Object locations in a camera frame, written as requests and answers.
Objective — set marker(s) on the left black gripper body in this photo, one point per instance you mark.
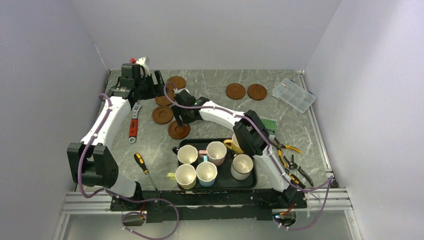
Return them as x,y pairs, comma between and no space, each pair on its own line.
146,87

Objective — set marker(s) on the brown wooden coaster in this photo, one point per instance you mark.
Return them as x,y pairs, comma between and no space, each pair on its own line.
162,114
257,92
163,100
178,132
178,81
235,91

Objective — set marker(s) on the aluminium frame rail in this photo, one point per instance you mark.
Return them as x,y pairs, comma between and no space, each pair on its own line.
334,219

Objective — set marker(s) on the green screw bit box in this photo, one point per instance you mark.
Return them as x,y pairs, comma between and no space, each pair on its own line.
270,125

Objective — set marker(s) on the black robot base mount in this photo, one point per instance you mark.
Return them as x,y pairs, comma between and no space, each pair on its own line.
170,205

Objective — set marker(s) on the light blue mug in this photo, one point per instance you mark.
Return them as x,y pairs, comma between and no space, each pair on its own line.
206,172

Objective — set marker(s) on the yellow handled pliers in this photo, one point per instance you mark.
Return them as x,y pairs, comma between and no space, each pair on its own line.
280,148

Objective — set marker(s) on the red handled adjustable wrench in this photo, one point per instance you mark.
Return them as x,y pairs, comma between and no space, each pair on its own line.
133,127

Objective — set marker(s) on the white ribbed mug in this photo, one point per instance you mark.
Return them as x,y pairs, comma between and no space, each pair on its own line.
241,167

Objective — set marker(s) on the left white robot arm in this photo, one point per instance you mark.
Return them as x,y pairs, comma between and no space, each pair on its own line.
90,160

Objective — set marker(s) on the clear plastic organizer box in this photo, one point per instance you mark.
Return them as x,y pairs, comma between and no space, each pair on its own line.
294,95

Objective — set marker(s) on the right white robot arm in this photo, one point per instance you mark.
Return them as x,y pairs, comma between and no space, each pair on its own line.
250,132

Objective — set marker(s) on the black plastic tray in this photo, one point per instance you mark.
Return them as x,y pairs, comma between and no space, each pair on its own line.
224,180

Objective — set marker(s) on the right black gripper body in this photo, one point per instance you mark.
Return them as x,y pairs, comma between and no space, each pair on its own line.
186,118

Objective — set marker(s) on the black handled cream mug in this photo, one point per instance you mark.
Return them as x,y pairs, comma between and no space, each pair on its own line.
186,154

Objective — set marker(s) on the pink mug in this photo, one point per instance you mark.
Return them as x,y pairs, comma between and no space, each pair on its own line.
215,151

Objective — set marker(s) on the yellow black screwdriver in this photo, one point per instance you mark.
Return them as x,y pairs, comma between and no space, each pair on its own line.
141,163

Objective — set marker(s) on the pale yellow mug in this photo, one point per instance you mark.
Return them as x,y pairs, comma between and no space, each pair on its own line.
185,176

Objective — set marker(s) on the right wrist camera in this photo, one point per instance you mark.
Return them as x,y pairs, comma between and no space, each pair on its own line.
183,90

